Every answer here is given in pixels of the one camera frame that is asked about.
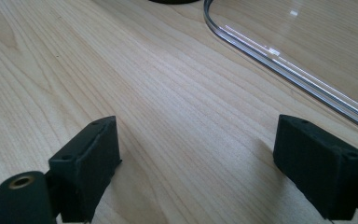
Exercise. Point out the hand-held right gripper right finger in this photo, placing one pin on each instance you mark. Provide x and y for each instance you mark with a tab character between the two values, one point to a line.
320	171

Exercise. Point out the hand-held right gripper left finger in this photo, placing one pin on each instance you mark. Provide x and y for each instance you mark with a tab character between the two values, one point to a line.
84	168

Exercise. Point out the clear plastic tray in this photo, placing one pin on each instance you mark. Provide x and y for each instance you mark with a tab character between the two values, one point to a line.
307	40

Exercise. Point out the black round object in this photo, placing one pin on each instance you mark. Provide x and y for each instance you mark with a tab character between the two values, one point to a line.
174	1

